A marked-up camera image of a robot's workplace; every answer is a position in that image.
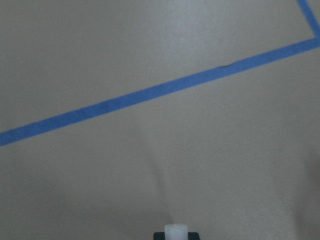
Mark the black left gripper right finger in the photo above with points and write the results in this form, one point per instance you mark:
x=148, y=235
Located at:
x=193, y=236

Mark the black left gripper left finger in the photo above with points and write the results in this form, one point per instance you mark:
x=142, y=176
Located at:
x=159, y=236

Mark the orange marker pen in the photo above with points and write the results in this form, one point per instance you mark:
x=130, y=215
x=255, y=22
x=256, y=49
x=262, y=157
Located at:
x=176, y=232

